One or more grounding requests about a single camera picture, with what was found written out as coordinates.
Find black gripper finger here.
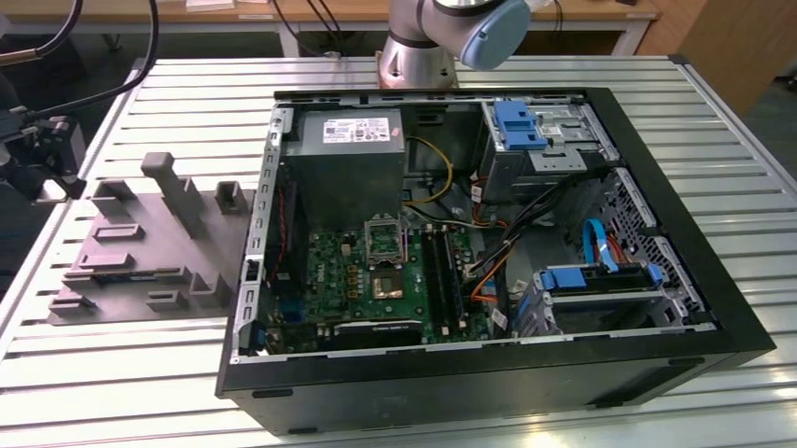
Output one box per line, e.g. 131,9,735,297
0,161,47,207
36,116,87,201

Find silver CPU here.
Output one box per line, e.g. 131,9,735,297
35,179,71,205

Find grey parts rack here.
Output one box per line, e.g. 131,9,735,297
47,151,261,328

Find wooden desk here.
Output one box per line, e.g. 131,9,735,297
0,0,662,58

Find grey power supply unit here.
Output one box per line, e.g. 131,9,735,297
283,109,410,232

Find blue VGA port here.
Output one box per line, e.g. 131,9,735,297
278,298,307,324

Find green motherboard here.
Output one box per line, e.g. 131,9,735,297
258,218,500,351

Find black graphics card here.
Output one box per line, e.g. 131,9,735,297
331,318,426,350

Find black RAM slot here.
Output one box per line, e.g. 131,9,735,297
427,227,456,335
435,226,465,331
443,225,473,329
419,227,449,336

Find blue drive bay latch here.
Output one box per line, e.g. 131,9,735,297
489,100,541,151

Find silver drive bay cage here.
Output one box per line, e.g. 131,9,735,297
480,99,625,203

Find hard disk in blue carrier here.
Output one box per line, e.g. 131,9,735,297
536,261,662,295

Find black PC case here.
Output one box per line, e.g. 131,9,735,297
214,86,779,438

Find silver disk bay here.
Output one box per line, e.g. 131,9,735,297
508,279,715,340

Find wooden cabinet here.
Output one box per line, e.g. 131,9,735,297
634,0,797,118

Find beige sleeved cable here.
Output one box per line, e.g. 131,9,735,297
0,0,86,66

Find black camera cable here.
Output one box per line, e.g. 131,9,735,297
24,0,160,118

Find red black twisted wire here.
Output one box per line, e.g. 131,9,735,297
275,190,294,258

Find yellow wire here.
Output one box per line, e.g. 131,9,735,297
401,134,454,205

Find grey wire bundle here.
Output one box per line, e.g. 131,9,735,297
402,204,508,231

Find orange power wires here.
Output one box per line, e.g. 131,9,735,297
470,268,501,305

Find black cable bundle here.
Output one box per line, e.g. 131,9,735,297
464,167,616,281

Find blue flat wire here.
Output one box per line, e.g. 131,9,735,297
581,217,622,275

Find orange flat wire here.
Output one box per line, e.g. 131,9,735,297
604,231,632,270

